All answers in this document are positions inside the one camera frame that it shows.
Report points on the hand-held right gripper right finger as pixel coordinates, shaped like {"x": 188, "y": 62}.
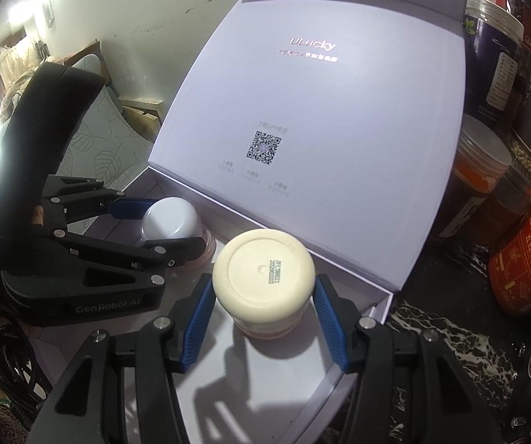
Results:
{"x": 332, "y": 328}

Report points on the reddish brown jar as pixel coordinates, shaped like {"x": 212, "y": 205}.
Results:
{"x": 506, "y": 210}

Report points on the orange powder jar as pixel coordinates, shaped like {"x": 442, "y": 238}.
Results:
{"x": 469, "y": 180}

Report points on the person's left hand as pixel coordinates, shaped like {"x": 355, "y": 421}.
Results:
{"x": 38, "y": 215}

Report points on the dark purple jar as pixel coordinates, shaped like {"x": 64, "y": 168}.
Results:
{"x": 492, "y": 55}

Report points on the wooden frames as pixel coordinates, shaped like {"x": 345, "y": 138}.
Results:
{"x": 140, "y": 120}

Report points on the red canister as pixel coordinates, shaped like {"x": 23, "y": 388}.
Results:
{"x": 529, "y": 259}

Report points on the pile of clothes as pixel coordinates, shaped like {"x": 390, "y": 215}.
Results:
{"x": 16, "y": 55}

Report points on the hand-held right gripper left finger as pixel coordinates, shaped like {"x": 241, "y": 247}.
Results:
{"x": 196, "y": 328}

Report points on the tall jar with red contents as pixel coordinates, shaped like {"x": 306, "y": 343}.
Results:
{"x": 522, "y": 14}

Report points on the grey leaf pattern cushion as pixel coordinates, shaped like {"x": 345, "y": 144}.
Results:
{"x": 103, "y": 157}

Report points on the pink-lidded lavender jar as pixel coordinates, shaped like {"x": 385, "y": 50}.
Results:
{"x": 168, "y": 219}

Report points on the lavender gift box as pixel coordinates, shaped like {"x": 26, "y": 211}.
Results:
{"x": 316, "y": 148}

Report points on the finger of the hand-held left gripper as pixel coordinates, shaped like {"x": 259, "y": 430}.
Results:
{"x": 108, "y": 247}
{"x": 131, "y": 208}

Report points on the wooden board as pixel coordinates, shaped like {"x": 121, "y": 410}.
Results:
{"x": 90, "y": 48}

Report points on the wall picture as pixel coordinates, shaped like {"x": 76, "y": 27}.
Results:
{"x": 48, "y": 11}

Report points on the pink and cream jar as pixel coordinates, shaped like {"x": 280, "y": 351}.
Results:
{"x": 263, "y": 282}

